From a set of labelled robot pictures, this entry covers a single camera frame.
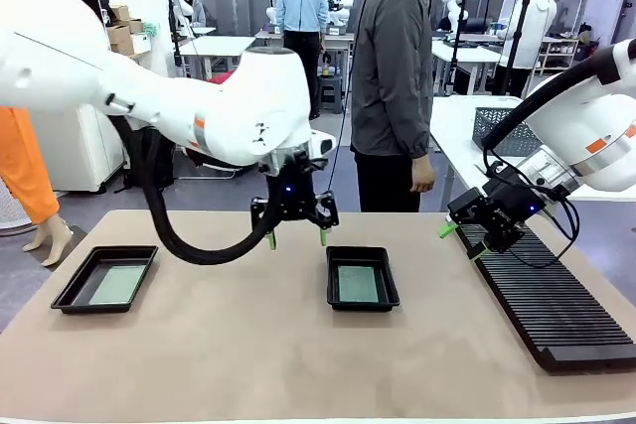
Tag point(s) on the grey perforated basket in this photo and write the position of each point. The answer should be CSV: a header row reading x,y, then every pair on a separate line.
x,y
482,118

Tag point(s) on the black monitor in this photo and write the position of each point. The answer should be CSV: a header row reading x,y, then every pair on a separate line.
x,y
94,1

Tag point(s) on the black slotted board rack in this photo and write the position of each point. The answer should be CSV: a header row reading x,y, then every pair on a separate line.
x,y
546,305

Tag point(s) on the brown cardboard box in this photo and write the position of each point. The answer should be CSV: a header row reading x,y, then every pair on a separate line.
x,y
120,13
123,48
118,34

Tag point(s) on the man in blue sweater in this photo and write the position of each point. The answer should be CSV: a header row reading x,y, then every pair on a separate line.
x,y
303,2

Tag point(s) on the black tripod stand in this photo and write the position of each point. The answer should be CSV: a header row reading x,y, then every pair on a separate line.
x,y
514,42
456,51
177,57

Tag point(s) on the white storage box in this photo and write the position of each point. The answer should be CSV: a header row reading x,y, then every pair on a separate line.
x,y
141,44

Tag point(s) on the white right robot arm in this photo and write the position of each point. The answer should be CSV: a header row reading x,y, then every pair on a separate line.
x,y
586,126

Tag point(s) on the person's right forearm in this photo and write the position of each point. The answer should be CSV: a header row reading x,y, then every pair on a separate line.
x,y
420,131

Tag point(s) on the low storage shelf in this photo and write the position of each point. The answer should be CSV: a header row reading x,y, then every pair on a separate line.
x,y
561,54

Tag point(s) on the person in grey jacket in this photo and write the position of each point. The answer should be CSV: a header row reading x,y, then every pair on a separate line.
x,y
387,71

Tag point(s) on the seated person grey top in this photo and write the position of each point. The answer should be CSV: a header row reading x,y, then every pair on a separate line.
x,y
196,14

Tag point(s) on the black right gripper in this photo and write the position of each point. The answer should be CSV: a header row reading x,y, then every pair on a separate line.
x,y
514,200

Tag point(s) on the grey step stool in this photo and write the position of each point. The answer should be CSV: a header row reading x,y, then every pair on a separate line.
x,y
330,94

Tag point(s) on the green circuit board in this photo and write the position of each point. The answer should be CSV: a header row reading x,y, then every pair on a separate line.
x,y
119,285
358,284

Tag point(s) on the white cabinet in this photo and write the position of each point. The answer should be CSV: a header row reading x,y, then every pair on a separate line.
x,y
79,156

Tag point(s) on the person's right hand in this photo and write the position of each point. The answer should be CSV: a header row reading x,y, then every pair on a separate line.
x,y
423,175

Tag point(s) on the black plastic ESD tray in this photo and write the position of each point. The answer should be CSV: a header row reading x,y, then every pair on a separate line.
x,y
390,290
79,290

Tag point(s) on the white desk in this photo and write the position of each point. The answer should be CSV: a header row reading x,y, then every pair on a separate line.
x,y
218,44

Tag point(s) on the white rectangular table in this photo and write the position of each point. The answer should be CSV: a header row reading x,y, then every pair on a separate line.
x,y
472,54

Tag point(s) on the grey lab desk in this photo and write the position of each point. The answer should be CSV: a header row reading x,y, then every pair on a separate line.
x,y
340,39

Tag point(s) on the white rounded table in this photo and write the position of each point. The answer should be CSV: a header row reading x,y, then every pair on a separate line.
x,y
457,136

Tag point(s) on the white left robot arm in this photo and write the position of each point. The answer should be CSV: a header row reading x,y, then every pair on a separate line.
x,y
149,91

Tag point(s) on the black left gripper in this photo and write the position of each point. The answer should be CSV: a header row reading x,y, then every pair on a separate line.
x,y
298,190

